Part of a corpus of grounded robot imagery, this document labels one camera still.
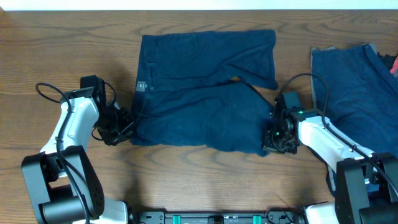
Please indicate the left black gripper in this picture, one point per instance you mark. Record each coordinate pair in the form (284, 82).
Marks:
(128, 132)

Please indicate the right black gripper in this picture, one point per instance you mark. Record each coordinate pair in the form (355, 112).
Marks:
(268, 145)

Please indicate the dark navy shorts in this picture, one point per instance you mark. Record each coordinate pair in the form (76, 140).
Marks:
(200, 89)

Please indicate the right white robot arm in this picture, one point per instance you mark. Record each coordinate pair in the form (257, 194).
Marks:
(365, 183)

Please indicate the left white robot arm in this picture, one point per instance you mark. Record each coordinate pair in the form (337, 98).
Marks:
(61, 182)

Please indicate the blue denim garment pile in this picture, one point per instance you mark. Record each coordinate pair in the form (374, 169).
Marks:
(322, 59)

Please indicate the red garment in pile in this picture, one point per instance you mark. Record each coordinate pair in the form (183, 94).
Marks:
(394, 67)

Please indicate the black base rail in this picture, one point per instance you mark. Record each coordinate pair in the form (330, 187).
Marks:
(273, 215)

